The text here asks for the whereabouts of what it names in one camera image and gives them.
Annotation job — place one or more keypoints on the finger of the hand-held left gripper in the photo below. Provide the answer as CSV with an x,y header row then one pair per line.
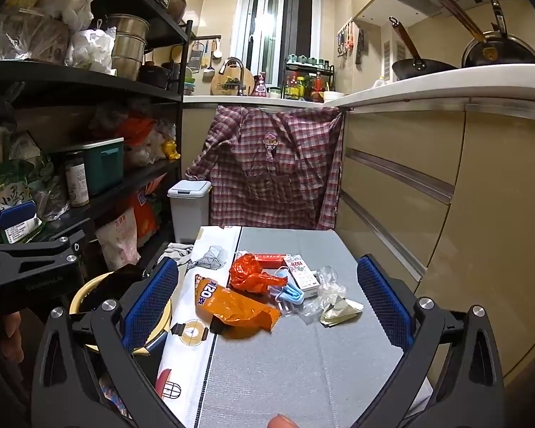
x,y
40,249
15,216

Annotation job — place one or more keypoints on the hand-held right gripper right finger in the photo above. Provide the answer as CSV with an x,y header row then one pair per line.
x,y
383,305

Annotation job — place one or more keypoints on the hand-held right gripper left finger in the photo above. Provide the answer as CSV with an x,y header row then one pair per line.
x,y
151,305

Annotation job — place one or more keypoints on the yellow-rimmed bin with black liner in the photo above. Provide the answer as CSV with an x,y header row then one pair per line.
x,y
89,296

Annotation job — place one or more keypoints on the clear plastic wrapper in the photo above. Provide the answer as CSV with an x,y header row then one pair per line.
x,y
327,286

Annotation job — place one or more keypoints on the orange snack packet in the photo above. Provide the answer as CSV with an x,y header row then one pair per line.
x,y
236,307

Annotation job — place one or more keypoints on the blue face mask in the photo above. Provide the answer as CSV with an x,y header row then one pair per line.
x,y
290,293

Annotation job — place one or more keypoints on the red plastic bag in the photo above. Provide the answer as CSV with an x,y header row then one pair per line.
x,y
252,276

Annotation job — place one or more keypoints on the person's left hand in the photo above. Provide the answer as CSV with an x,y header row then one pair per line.
x,y
6,327

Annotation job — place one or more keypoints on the person's right hand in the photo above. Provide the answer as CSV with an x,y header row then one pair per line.
x,y
283,422

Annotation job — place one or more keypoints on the green food packet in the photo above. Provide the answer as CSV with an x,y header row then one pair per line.
x,y
11,178

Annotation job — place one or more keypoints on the silver foil wrapper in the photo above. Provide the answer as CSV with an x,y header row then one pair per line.
x,y
341,313

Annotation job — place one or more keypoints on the grey and white floor rag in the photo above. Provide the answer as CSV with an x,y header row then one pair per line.
x,y
176,253

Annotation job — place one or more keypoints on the white printed cloth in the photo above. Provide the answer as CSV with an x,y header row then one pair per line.
x,y
191,356

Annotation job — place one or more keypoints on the labelled jar with dark lid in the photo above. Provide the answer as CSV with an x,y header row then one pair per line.
x,y
76,179

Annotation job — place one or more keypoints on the white and pink sack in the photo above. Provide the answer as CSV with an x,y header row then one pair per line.
x,y
116,237

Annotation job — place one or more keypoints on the black and white checked cloth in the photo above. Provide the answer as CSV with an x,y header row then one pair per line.
x,y
212,257

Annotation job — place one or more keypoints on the white and red carton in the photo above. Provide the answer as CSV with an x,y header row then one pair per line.
x,y
302,277

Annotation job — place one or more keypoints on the orange printed sack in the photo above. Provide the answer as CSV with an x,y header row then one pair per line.
x,y
143,214

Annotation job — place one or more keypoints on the white pedal bin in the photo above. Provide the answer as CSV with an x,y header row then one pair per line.
x,y
188,209

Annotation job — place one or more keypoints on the teal storage box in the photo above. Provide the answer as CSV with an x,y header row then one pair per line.
x,y
103,162

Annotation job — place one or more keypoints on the red cardboard box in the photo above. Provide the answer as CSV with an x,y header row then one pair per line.
x,y
272,258

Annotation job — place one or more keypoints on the beige kitchen cabinet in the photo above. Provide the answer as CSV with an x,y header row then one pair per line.
x,y
450,178

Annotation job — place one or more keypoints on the orange plastic bag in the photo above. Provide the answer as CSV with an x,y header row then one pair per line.
x,y
136,130

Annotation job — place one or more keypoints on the black metal shelf rack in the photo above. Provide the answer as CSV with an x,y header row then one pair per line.
x,y
80,79

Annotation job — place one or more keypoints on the yellow small packet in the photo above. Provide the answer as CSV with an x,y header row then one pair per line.
x,y
171,148

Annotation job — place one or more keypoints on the red plaid shirt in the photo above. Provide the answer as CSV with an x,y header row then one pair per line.
x,y
272,169

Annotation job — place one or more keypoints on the clear bag of dried goods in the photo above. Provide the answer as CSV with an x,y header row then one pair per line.
x,y
22,35

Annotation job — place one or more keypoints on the white plastic bag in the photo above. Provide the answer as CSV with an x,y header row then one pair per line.
x,y
89,49

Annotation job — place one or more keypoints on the dark cooking pot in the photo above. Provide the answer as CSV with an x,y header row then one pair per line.
x,y
154,75

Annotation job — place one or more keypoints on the stacked steel pots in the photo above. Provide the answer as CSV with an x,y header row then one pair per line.
x,y
127,47

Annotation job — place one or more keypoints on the white bowl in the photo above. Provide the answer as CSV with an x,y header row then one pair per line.
x,y
334,96

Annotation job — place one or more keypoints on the white countertop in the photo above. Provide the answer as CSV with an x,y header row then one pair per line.
x,y
383,90

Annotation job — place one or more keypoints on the wooden cutting board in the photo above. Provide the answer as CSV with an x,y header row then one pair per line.
x,y
232,81

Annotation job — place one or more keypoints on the black spice rack with bottles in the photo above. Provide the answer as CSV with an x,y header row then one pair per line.
x,y
307,79

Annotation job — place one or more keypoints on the metal grater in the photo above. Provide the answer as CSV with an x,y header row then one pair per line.
x,y
197,55

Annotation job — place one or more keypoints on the pink bottle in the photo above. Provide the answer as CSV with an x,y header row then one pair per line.
x,y
261,84

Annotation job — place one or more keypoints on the metal kitchen faucet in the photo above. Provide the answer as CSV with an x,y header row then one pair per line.
x,y
234,67

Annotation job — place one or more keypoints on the hanging kitchen utensils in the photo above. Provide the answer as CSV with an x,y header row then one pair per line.
x,y
350,40

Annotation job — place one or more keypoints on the dark frying pan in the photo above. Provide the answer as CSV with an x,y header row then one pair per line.
x,y
501,53

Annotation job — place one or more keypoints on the window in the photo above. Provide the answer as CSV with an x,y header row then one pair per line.
x,y
276,31

